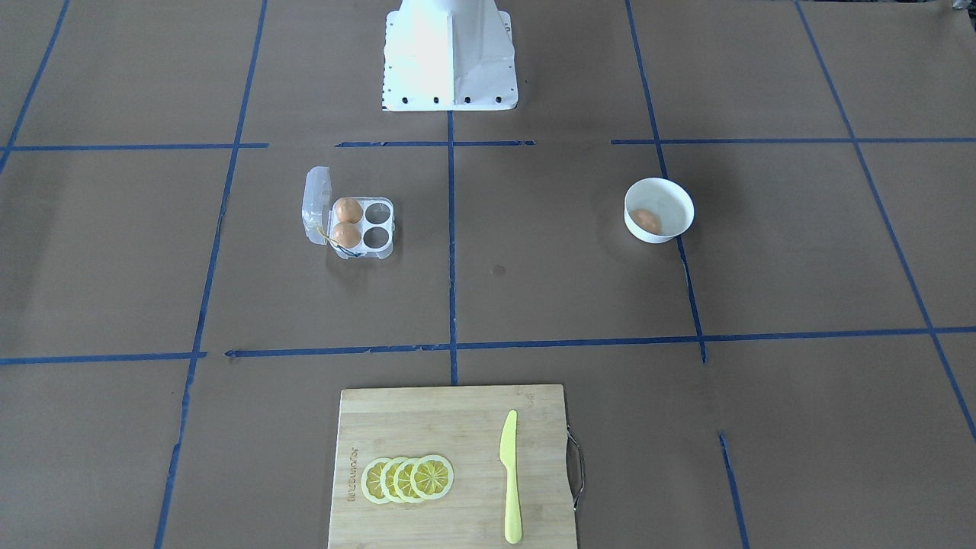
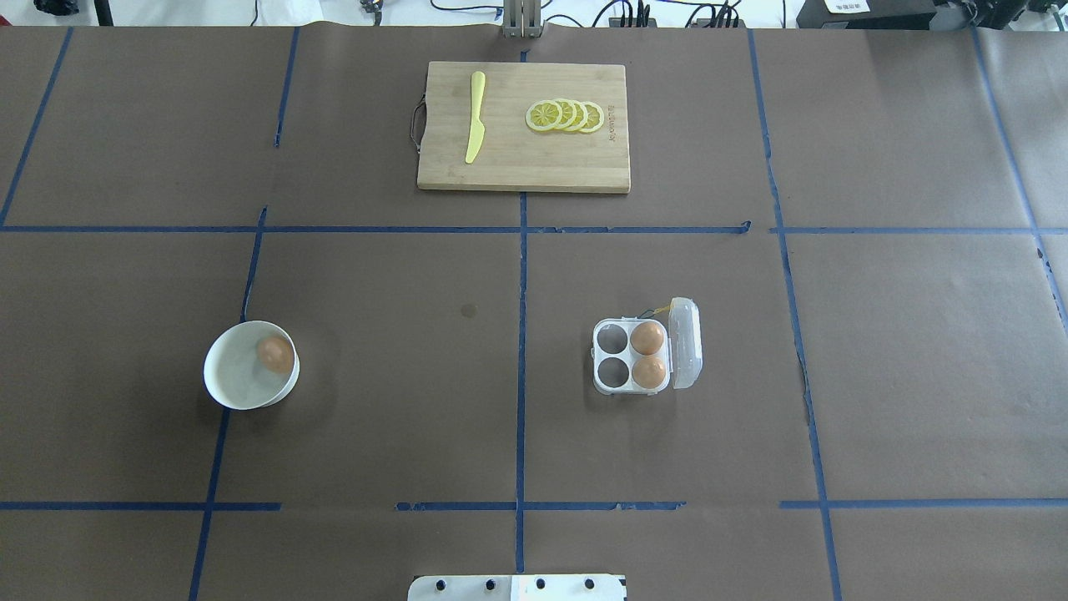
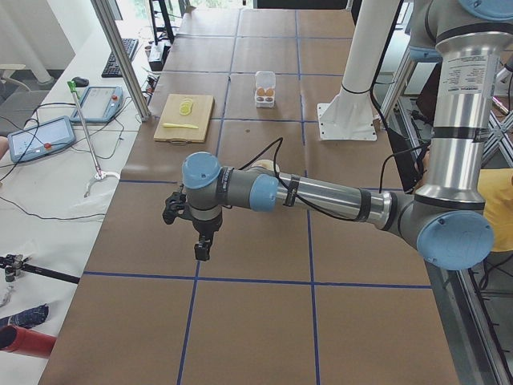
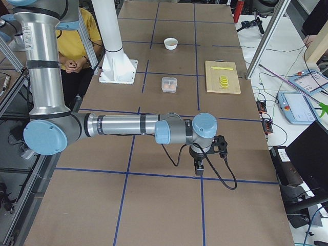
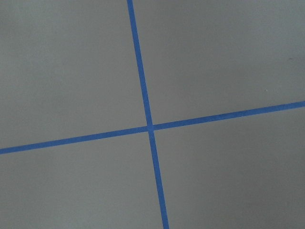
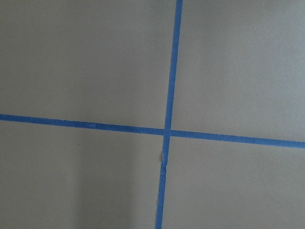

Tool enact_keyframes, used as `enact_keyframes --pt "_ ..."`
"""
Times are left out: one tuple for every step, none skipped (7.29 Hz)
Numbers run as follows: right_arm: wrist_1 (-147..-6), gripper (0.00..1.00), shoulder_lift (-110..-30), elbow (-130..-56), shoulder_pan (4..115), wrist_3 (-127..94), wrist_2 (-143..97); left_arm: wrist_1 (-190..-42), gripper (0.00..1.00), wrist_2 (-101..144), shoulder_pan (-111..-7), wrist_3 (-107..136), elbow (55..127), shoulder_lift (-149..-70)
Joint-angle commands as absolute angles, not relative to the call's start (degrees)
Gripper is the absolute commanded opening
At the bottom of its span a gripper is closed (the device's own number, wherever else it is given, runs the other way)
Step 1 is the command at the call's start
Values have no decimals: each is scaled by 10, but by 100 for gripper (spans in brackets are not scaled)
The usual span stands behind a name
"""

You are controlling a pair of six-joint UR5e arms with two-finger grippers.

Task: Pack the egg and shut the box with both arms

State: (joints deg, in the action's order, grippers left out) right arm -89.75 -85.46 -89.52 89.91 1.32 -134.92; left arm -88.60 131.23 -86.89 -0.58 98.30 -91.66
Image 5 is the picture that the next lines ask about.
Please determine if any blue tape line crosswise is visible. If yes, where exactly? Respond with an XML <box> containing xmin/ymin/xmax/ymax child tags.
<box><xmin>0</xmin><ymin>101</ymin><xmax>305</xmax><ymax>155</ymax></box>

